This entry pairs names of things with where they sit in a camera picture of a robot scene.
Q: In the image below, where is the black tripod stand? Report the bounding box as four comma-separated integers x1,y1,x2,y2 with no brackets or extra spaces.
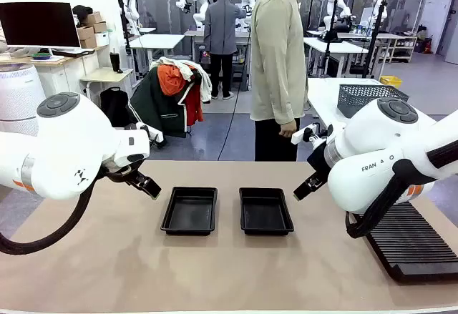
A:
318,0,341,77
361,0,389,79

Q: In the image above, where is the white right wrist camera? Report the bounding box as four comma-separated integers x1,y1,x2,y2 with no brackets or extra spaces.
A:
291,122,333,147

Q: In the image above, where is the dark green jacket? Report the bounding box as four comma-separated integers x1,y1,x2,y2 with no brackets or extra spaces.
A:
127,66,196,143

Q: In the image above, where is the white lab table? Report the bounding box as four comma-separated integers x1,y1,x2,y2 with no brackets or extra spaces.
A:
303,36,369,78
184,29,251,63
128,34,185,72

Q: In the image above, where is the white shelf unit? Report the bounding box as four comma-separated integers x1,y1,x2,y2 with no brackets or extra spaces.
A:
388,34,419,64

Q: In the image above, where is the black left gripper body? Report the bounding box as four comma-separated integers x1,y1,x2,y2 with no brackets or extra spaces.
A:
102,159,145,187

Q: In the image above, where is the yellow plastic bin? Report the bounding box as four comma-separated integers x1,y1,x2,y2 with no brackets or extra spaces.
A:
379,75,403,89

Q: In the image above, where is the small white side table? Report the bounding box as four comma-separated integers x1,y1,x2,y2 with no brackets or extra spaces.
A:
79,67,135,104

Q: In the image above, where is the black keyboard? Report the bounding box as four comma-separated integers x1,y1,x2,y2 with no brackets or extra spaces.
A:
52,47,96,58

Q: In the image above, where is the cream white garment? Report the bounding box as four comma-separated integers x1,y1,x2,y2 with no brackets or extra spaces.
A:
149,56,213,104

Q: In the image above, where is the grey step stool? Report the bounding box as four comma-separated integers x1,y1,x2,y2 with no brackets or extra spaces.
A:
231,62,251,92

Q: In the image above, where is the black plastic ESD tray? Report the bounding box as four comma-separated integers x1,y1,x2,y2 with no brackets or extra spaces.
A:
160,186,218,236
238,187,295,236

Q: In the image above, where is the person in beige shirt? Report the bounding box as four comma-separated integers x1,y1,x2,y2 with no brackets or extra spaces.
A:
249,0,323,162

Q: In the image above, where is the black tumbler with straw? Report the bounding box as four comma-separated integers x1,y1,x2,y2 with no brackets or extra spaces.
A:
109,47,125,74

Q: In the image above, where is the black backpack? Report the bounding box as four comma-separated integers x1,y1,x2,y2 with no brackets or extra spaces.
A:
99,87,130,129

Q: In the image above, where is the person in grey jacket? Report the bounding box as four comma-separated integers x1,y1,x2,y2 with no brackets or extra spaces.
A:
203,0,248,101

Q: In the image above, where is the long hanging black cable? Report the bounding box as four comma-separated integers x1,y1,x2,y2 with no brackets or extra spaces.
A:
217,0,273,161

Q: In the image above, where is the white cabinet with wooden top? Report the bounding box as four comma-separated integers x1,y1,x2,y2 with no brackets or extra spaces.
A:
0,51,103,99

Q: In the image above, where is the white cylindrical air purifier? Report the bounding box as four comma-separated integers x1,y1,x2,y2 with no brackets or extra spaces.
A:
0,62,47,137

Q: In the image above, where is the black slotted board rack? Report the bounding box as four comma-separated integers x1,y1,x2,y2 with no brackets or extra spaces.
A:
364,201,458,283

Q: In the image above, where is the person's right forearm beige sleeve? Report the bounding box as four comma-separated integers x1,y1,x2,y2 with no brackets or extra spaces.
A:
273,74,303,126

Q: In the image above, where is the person's right hand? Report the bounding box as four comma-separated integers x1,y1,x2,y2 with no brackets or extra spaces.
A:
278,117,299,139

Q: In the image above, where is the black computer monitor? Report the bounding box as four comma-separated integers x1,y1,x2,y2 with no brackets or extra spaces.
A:
0,1,82,49

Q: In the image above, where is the grey mesh basket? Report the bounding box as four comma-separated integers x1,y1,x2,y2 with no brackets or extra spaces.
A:
337,84,410,119

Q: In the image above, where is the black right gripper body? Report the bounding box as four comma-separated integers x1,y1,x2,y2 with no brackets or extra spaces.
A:
306,141,333,182

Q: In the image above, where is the orange garment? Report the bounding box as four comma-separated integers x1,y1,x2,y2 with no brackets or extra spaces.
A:
156,63,187,97

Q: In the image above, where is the red garment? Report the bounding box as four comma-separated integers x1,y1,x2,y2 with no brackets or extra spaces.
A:
184,79,205,127

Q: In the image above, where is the grey door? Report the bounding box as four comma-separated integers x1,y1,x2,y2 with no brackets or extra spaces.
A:
418,0,458,56

